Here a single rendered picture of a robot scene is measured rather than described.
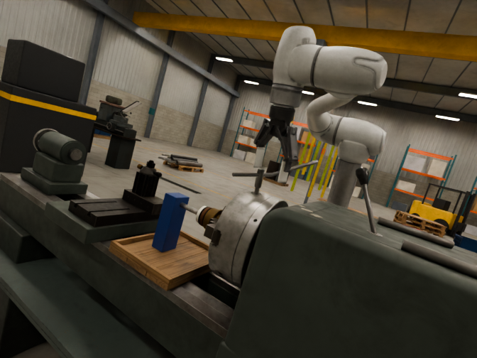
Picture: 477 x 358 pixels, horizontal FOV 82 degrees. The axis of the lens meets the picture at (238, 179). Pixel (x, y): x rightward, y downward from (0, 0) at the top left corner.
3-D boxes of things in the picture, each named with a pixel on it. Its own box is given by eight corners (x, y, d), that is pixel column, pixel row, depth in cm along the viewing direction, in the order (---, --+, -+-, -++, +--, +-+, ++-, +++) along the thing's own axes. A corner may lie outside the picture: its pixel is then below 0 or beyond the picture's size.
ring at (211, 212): (234, 212, 102) (214, 203, 106) (221, 214, 94) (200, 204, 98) (227, 235, 103) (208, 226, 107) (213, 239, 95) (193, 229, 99)
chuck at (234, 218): (270, 261, 110) (287, 187, 100) (224, 305, 84) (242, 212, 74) (250, 251, 114) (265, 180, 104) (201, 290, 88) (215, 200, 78)
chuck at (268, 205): (277, 265, 108) (297, 190, 98) (233, 312, 82) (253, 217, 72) (270, 261, 110) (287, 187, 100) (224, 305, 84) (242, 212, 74)
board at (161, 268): (226, 263, 118) (228, 255, 118) (166, 291, 87) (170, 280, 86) (175, 236, 132) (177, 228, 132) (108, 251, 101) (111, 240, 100)
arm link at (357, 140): (306, 251, 157) (346, 268, 147) (296, 264, 144) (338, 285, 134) (344, 114, 129) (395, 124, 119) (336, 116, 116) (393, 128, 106)
